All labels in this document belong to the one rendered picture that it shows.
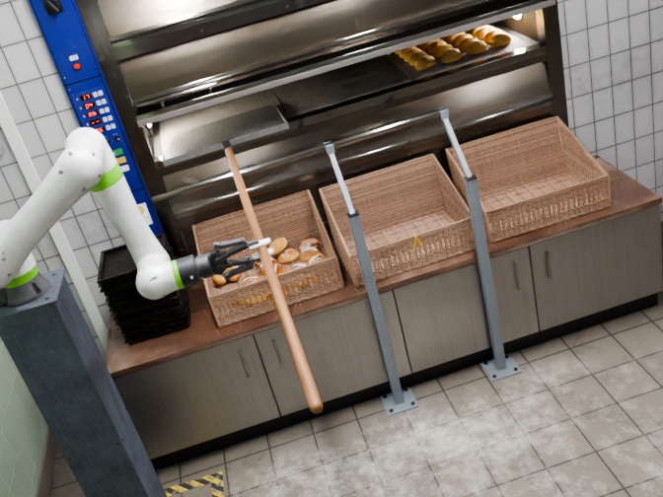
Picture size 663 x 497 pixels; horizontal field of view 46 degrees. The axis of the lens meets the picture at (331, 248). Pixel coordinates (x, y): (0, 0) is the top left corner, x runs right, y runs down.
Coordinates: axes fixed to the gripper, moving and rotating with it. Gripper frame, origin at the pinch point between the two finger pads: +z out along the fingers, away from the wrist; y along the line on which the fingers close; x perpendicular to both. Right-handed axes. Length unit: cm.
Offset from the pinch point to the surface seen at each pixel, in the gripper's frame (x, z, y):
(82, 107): -104, -52, -32
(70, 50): -104, -48, -55
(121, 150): -104, -43, -10
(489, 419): -20, 69, 117
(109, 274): -73, -62, 28
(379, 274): -57, 43, 56
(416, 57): -132, 95, -5
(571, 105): -106, 157, 30
